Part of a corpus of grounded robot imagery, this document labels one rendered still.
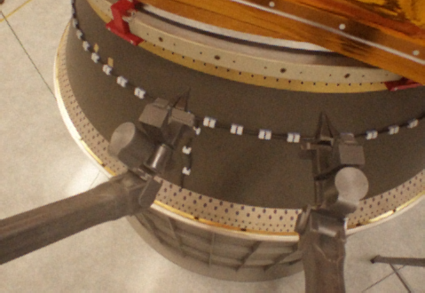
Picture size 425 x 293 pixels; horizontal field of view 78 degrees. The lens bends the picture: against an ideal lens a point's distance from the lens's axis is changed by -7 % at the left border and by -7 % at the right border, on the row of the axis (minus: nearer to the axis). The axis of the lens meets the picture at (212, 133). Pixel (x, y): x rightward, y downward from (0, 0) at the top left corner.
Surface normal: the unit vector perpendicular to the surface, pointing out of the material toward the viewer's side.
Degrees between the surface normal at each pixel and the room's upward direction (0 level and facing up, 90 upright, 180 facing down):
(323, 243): 29
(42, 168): 0
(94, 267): 0
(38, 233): 63
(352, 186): 10
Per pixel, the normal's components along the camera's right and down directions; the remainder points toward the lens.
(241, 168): -0.16, 0.47
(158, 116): -0.04, -0.40
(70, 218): 0.75, 0.19
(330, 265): 0.22, -0.85
